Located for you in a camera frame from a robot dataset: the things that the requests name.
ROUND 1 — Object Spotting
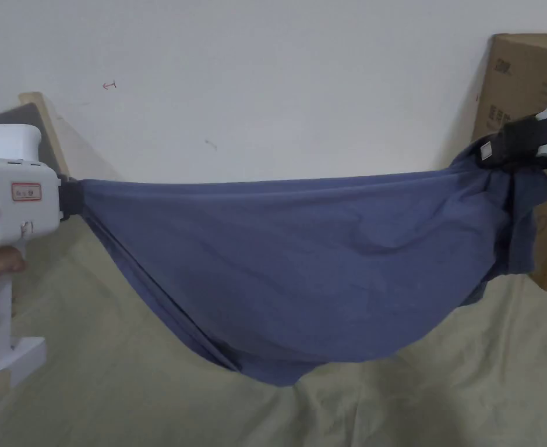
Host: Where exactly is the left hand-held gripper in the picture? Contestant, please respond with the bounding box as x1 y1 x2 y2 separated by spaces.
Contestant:
0 123 86 401

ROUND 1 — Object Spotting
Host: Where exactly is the dark blue shirt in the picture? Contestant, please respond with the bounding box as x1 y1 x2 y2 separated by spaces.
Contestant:
79 141 547 388

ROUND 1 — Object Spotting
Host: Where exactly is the person's left hand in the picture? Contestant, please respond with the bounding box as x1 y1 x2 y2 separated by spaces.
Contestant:
0 246 27 356

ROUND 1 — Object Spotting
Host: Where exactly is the brown cardboard carton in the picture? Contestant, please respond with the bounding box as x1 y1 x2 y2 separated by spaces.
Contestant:
470 32 547 294

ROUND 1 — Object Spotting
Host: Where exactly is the bed with beige sheet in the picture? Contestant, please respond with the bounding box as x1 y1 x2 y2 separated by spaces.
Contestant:
0 218 547 447

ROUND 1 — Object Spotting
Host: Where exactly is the grey padded headboard wooden frame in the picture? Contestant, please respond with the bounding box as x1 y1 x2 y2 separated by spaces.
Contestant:
0 91 72 179

